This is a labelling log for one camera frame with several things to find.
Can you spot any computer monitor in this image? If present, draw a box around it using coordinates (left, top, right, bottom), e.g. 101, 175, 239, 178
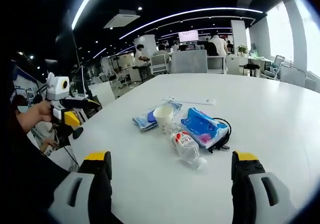
74, 65, 87, 97

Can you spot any white paper cup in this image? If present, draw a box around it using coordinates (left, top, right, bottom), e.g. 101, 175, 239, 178
152, 106, 174, 136

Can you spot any grey desk partition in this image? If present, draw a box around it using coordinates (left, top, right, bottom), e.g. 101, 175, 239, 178
170, 49, 209, 75

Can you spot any white table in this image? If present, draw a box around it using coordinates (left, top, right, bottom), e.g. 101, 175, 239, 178
43, 73, 320, 224

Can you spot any person's left hand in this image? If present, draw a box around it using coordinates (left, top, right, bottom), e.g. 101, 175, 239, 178
31, 99, 55, 123

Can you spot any blue tissue pack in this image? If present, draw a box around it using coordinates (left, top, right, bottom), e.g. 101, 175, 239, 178
179, 107, 230, 150

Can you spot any white mesh office chair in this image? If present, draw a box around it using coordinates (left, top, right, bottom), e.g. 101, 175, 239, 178
150, 53, 170, 75

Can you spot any clear plastic bottle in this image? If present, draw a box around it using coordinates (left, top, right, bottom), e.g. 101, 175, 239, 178
169, 125, 208, 171

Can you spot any person's dark clothing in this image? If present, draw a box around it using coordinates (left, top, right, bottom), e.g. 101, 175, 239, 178
7, 118, 72, 224

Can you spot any ceiling air conditioner unit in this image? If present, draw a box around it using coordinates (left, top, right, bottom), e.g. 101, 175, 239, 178
103, 8, 141, 30

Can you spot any wall display screen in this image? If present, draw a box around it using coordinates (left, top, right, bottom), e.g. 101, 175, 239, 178
178, 29, 200, 43

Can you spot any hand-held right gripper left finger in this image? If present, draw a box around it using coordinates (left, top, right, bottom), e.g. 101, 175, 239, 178
48, 150, 113, 224

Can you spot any potted green plant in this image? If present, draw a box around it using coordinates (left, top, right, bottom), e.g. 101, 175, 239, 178
235, 44, 249, 57

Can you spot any black cable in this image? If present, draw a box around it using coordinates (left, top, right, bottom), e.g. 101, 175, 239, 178
206, 117, 232, 154

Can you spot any white flat strip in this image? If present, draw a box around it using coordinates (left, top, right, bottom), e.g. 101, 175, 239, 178
161, 96, 216, 106

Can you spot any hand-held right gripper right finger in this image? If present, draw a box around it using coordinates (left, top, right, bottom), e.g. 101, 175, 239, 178
230, 150, 299, 224

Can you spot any grey office chair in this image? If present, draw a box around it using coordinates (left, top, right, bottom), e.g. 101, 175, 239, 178
264, 54, 286, 80
279, 64, 309, 88

